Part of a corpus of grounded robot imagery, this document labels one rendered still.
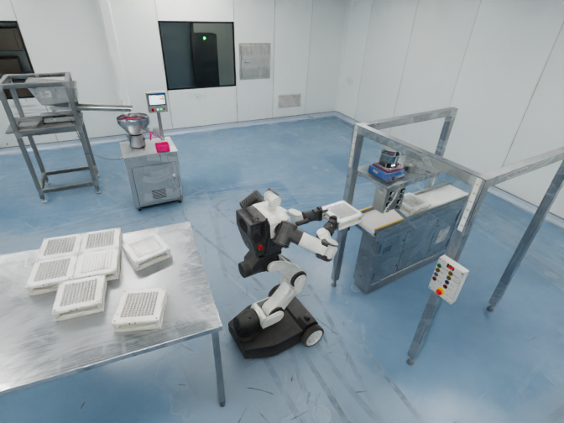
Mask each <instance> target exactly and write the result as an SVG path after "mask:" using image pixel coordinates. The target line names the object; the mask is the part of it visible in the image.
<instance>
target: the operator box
mask: <svg viewBox="0 0 564 423"><path fill-rule="evenodd" d="M437 263H438V264H441V268H439V269H440V272H439V273H438V272H437V273H438V276H437V277H436V281H434V280H433V279H432V278H431V282H430V284H429V288H430V289H431V290H433V291H434V292H435V293H436V290H437V288H438V287H442V288H443V285H445V284H446V283H445V280H446V279H447V276H448V275H449V274H448V272H449V271H452V270H450V269H449V268H448V267H447V264H450V265H451V266H452V267H454V268H455V269H454V271H452V272H453V275H455V276H456V277H455V276H451V278H452V279H451V280H448V279H447V280H448V281H449V282H450V284H449V285H447V289H444V288H443V289H444V291H445V294H444V295H439V296H440V297H441V298H442V299H444V300H445V301H446V302H448V303H449V304H450V305H451V304H452V303H454V302H455V301H456V300H457V297H458V295H459V293H460V291H461V288H462V286H463V284H464V281H465V279H466V278H467V275H468V272H469V270H468V269H466V268H464V267H462V266H461V265H460V264H458V263H457V262H455V261H454V260H452V259H451V258H449V257H447V256H446V255H443V256H441V257H440V258H439V260H438V262H437ZM442 267H443V268H442ZM447 271H448V272H447ZM435 272H436V269H435V271H434V273H435ZM441 272H442V273H443V274H442V273H441ZM449 276H450V275H449ZM438 280H439V282H438ZM455 281H456V282H457V283H455ZM452 285H453V286H452ZM450 297H451V298H450Z"/></svg>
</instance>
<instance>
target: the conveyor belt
mask: <svg viewBox="0 0 564 423"><path fill-rule="evenodd" d="M401 218H403V217H402V216H401V215H400V214H399V213H397V212H396V211H395V210H391V211H389V212H385V213H384V214H383V213H380V212H379V211H377V210H373V211H369V212H366V213H364V216H363V222H360V223H358V225H359V226H360V227H361V228H363V229H364V230H365V231H367V232H368V233H370V234H371V235H372V236H373V235H374V229H375V228H376V227H381V226H383V225H385V224H388V223H391V222H394V221H397V220H399V219H401ZM374 237H375V236H374Z"/></svg>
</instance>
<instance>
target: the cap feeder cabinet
mask: <svg viewBox="0 0 564 423"><path fill-rule="evenodd" d="M161 142H168V143H169V145H170V151H166V152H160V153H157V151H156V149H155V143H161ZM145 143H146V145H145V146H143V147H141V149H139V148H132V147H131V146H129V145H130V143H129V141H126V142H120V147H121V150H122V154H123V159H124V163H125V166H126V171H127V174H128V181H129V184H130V188H131V192H132V195H133V202H134V205H135V206H136V208H139V209H138V210H139V211H141V210H142V209H141V208H140V207H142V206H150V205H155V204H159V203H164V202H168V201H177V200H179V203H181V202H182V201H181V199H183V197H184V196H183V189H182V183H181V177H180V165H179V159H178V150H177V148H176V147H175V145H174V144H173V142H172V140H171V139H170V137H164V140H161V139H160V138H152V140H149V138H148V139H145Z"/></svg>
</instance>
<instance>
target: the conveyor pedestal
mask: <svg viewBox="0 0 564 423"><path fill-rule="evenodd" d="M455 229H456V228H454V227H452V226H450V225H448V224H447V223H445V222H443V221H442V220H440V219H438V218H435V219H433V220H431V221H429V222H428V223H422V224H420V225H418V226H417V228H416V229H414V228H413V227H412V228H410V229H408V230H405V231H403V232H400V233H397V234H395V235H393V236H391V237H389V238H387V239H385V240H383V239H382V240H380V241H377V242H375V241H374V240H373V239H372V238H371V237H370V236H368V235H367V234H366V233H364V232H363V234H362V238H361V243H360V246H359V250H358V258H357V262H356V267H355V271H354V275H353V278H354V279H355V283H354V284H355V285H356V286H357V287H358V288H359V289H360V290H361V291H362V292H363V293H364V294H365V295H367V294H369V293H371V292H373V291H375V290H377V289H379V288H381V287H383V286H385V285H387V284H389V283H391V282H393V281H396V280H397V279H400V278H402V277H404V276H406V275H407V274H410V273H412V272H414V271H416V270H417V269H420V268H423V267H425V266H426V265H428V264H431V263H433V262H435V261H437V260H438V259H439V258H440V257H441V256H443V254H444V253H445V252H446V251H447V250H448V247H449V244H450V242H451V240H452V236H453V233H454V232H455Z"/></svg>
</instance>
